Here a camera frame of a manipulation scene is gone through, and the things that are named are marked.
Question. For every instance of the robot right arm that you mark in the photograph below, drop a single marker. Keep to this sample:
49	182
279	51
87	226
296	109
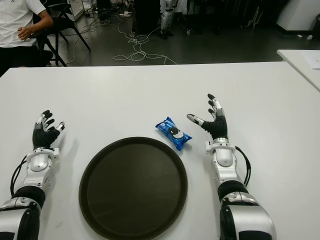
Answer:
225	155

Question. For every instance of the black folding chair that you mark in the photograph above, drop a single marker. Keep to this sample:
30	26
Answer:
60	25

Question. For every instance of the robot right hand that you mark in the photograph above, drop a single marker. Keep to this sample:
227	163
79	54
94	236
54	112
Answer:
218	127

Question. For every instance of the white side table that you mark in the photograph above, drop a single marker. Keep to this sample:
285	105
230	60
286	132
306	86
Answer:
297	60

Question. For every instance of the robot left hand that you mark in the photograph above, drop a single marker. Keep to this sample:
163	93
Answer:
43	136

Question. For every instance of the white power strip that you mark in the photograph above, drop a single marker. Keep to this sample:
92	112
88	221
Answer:
125	14

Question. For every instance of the low white cabinet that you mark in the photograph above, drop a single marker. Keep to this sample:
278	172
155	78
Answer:
76	8

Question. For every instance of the round dark brown tray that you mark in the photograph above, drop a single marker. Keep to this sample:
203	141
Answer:
132	190

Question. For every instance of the large white cabinet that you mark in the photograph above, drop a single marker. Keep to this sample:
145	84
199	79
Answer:
297	15

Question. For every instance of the person in white shirt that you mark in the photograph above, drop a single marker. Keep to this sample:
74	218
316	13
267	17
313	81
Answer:
15	20

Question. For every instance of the blue Oreo packet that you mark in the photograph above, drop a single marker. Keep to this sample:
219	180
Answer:
166	126

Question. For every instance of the black cabinet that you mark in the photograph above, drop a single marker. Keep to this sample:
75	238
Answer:
147	15

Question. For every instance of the metal folding stand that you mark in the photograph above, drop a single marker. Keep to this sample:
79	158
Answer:
255	17

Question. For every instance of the small white floor object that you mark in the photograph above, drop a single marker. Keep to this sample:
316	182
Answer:
309	37

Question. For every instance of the white paper sheet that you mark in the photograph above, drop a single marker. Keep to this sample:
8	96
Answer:
313	61

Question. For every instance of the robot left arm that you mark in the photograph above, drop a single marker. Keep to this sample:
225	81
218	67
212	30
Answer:
37	162

